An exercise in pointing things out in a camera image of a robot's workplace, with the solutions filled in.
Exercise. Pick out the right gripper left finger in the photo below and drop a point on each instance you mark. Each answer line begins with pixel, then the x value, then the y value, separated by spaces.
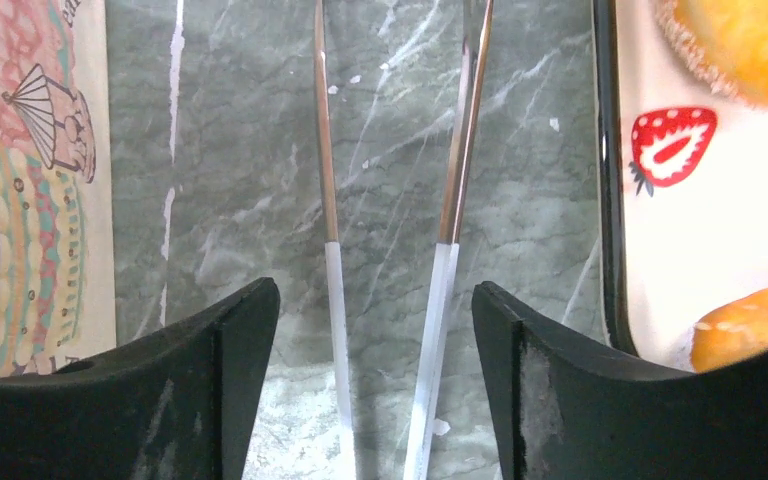
pixel 179 403

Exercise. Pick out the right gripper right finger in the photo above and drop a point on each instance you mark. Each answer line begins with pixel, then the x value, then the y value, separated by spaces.
pixel 564 406

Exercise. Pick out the orange fake bread piece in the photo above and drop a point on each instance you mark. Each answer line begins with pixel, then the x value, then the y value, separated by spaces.
pixel 722 43

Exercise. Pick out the metal serving tongs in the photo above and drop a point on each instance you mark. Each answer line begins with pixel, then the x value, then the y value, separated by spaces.
pixel 477 24

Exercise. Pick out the strawberry print tray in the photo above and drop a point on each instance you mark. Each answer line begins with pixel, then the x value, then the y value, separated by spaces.
pixel 683 176

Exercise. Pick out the paper bag with orange handles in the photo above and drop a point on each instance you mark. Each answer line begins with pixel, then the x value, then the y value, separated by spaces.
pixel 56 241

